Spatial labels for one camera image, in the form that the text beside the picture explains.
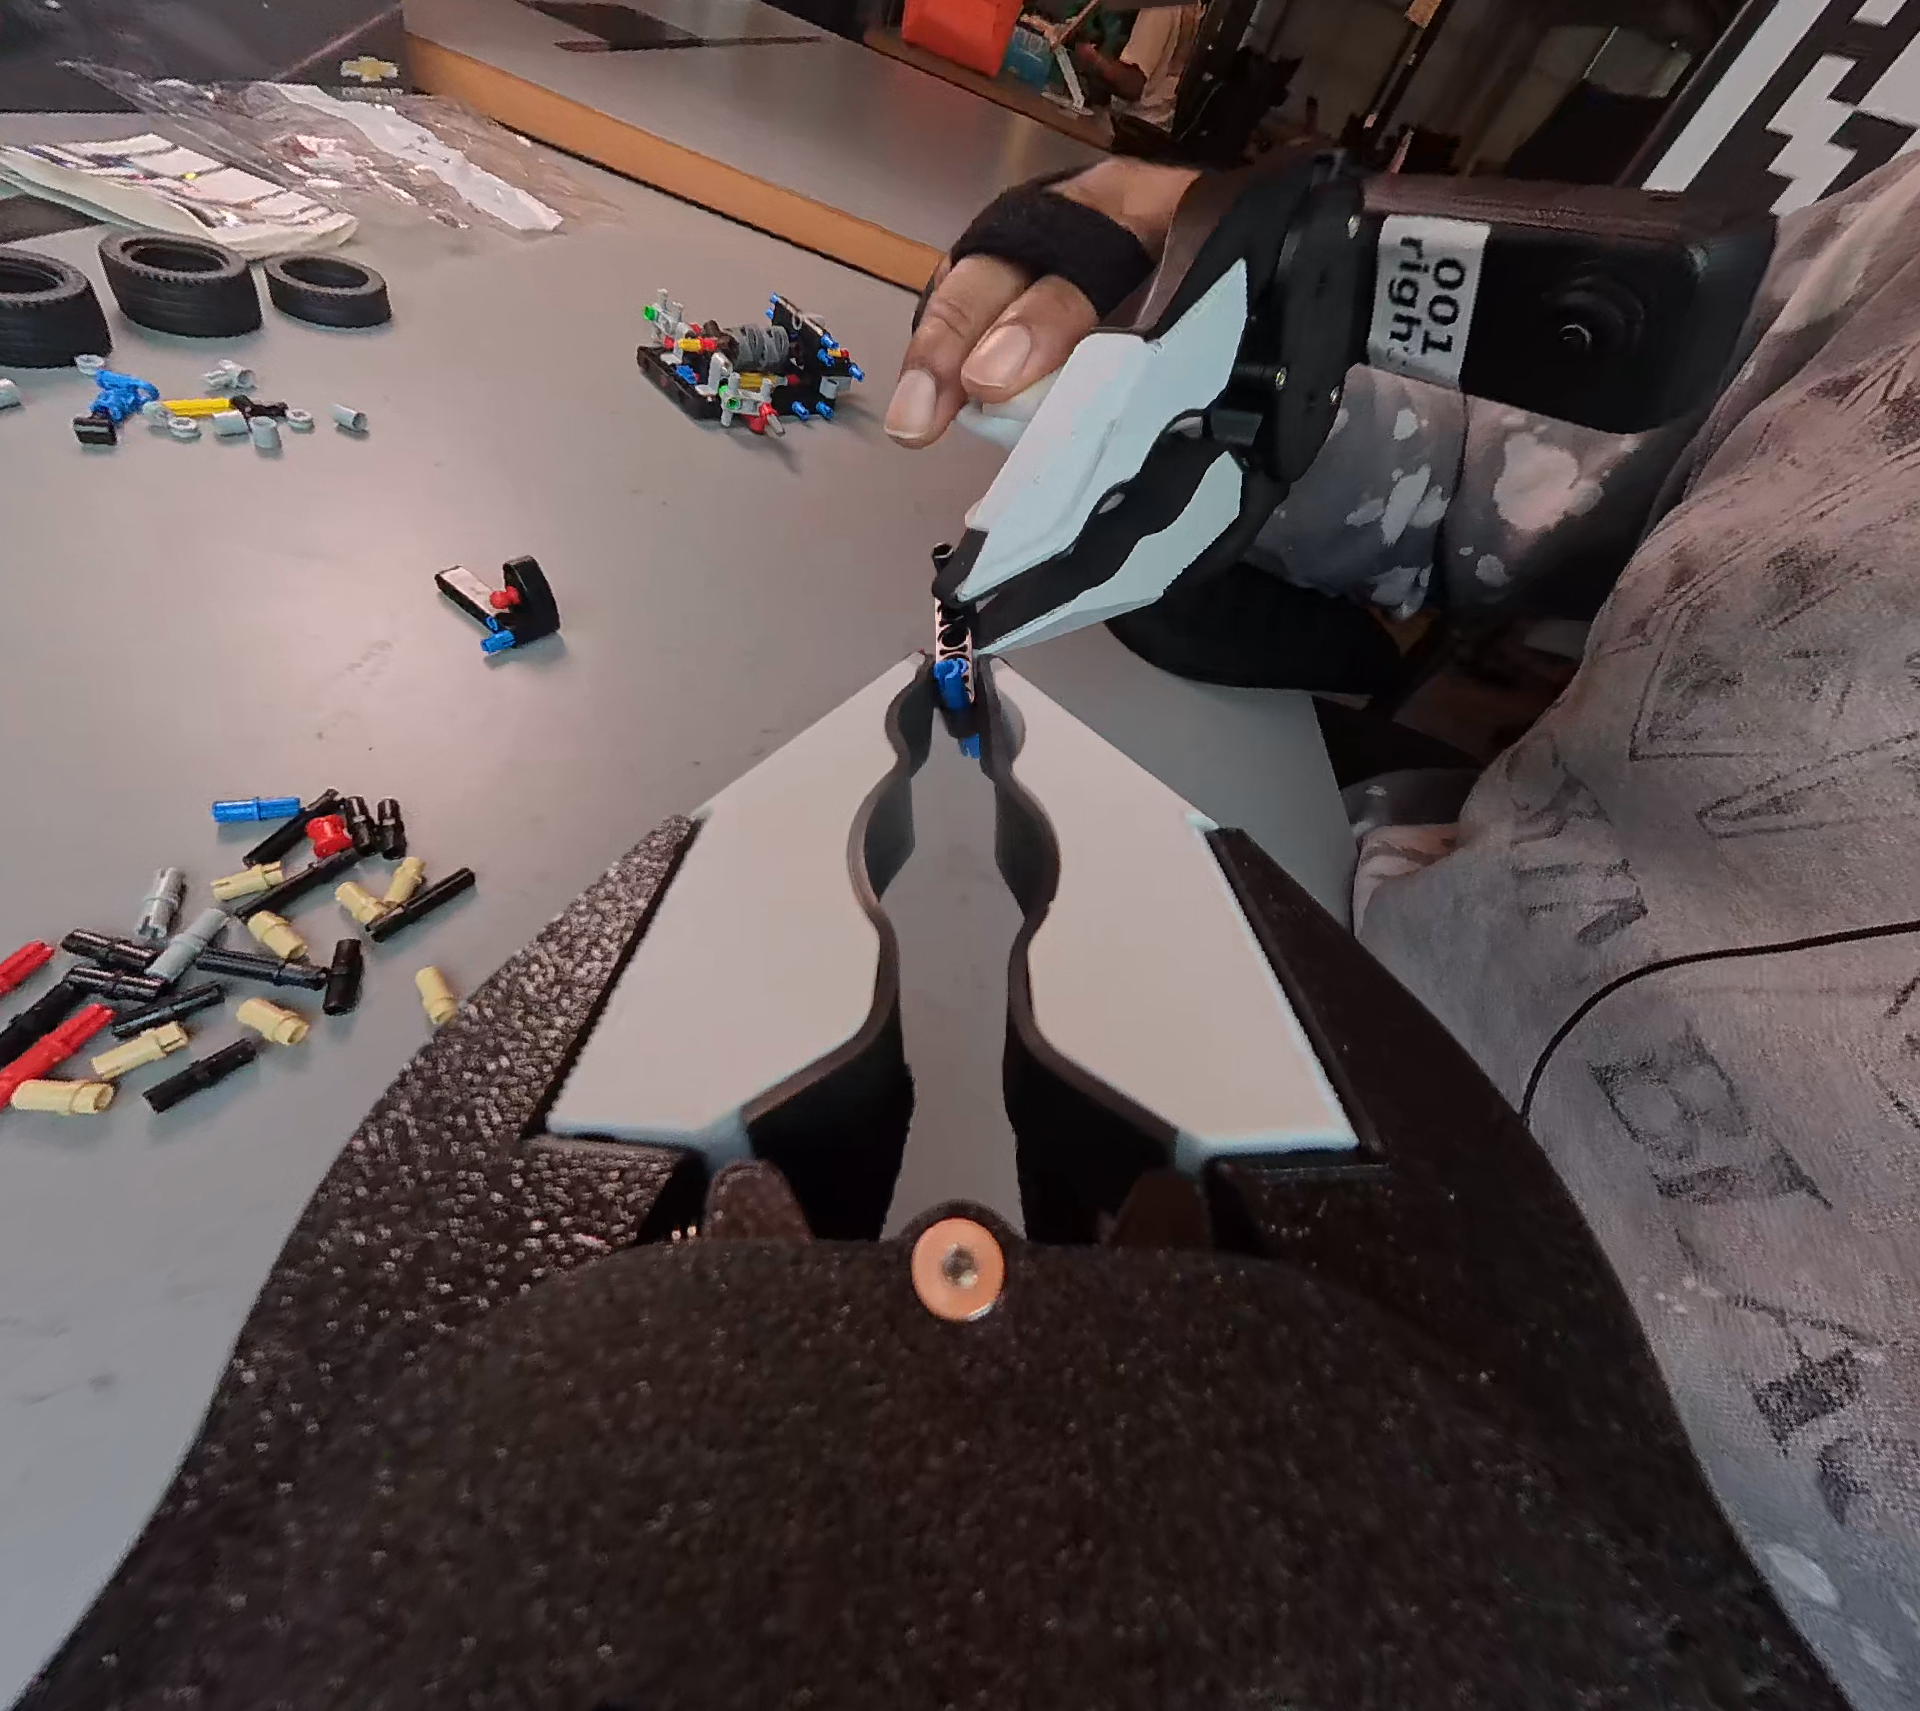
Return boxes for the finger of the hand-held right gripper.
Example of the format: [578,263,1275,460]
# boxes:
[937,261,1254,610]
[967,444,1254,660]

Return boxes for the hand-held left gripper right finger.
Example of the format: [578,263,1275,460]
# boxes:
[990,658,1363,1236]

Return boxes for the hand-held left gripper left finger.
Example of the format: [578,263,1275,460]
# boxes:
[547,656,921,1234]

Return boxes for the short black holed brick beam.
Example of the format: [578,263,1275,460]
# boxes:
[930,542,997,760]

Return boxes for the black toy brick engine frame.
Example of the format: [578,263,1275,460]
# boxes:
[635,295,871,438]

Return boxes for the black brick subassembly with pins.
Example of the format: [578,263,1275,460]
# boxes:
[434,556,564,658]

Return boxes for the person's right forearm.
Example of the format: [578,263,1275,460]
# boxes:
[1252,363,1511,622]

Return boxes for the grey desk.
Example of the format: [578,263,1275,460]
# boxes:
[0,111,1352,1711]

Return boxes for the person's right hand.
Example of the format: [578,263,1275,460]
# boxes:
[883,159,1207,448]

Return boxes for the black-and-white marker board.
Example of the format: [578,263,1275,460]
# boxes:
[1634,0,1920,221]

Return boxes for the grey table with wooden edge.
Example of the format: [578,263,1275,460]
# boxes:
[397,0,1121,297]

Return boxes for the pile of small connector pins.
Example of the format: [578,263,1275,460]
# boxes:
[0,786,483,1120]

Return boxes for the person in grey hoodie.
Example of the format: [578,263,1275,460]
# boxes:
[1343,145,1920,1711]

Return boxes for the clear plastic bags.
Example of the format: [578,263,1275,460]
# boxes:
[66,63,564,237]

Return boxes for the scatter of small brick connectors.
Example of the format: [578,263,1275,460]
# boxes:
[0,355,372,454]

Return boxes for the white printed paper sheets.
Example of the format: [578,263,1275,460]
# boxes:
[0,135,363,251]

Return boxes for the black earphone with cable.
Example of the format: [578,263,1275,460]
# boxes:
[1518,920,1920,1120]

